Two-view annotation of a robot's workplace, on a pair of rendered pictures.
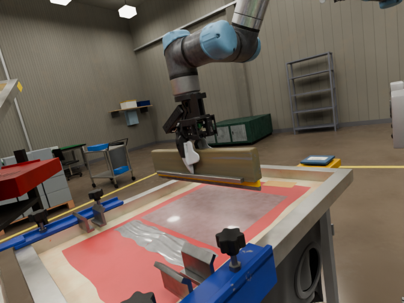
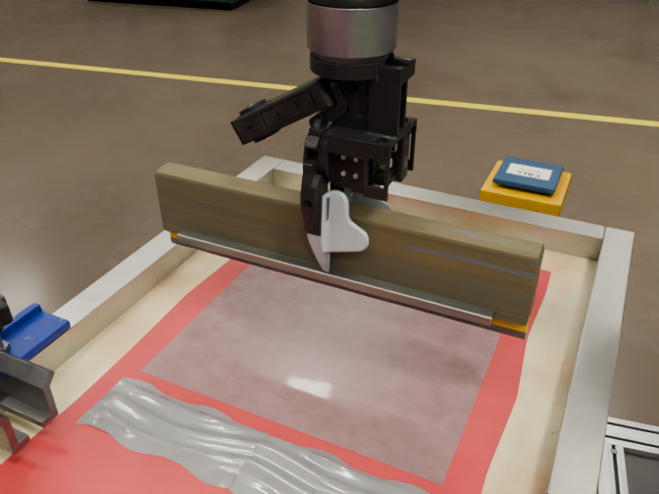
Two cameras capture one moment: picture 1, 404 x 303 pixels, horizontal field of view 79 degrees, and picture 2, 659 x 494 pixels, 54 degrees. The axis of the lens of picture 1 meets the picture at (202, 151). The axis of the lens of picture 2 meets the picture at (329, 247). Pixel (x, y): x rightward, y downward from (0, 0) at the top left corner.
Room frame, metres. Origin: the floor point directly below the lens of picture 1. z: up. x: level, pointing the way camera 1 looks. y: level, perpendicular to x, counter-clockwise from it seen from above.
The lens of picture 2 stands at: (0.17, 0.23, 1.45)
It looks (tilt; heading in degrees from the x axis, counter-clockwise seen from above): 33 degrees down; 338
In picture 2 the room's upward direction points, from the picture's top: straight up
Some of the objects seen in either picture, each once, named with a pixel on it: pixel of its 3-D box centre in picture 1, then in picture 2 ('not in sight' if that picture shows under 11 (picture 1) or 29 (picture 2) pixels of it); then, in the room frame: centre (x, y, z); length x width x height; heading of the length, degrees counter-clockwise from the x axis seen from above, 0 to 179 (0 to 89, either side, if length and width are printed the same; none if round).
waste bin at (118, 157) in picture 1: (116, 156); not in sight; (6.87, 2.39, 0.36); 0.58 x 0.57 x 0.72; 51
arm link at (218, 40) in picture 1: (214, 45); not in sight; (0.61, -0.07, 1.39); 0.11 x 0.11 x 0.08; 46
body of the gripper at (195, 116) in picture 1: (193, 117); (358, 122); (0.66, 0.00, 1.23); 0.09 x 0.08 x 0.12; 42
